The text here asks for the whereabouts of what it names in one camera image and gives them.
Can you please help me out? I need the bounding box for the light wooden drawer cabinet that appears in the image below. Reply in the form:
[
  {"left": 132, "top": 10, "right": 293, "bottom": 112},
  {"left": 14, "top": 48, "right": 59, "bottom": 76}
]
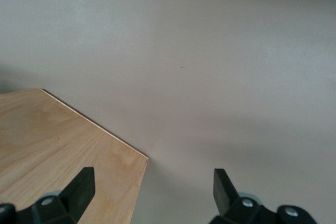
[{"left": 0, "top": 88, "right": 149, "bottom": 224}]

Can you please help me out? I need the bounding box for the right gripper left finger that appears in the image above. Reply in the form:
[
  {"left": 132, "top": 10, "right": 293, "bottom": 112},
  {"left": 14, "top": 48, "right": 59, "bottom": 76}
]
[{"left": 0, "top": 166, "right": 96, "bottom": 224}]

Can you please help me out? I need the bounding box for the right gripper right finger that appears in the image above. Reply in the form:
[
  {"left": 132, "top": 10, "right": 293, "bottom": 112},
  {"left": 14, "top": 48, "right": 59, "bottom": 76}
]
[{"left": 209, "top": 168, "right": 316, "bottom": 224}]

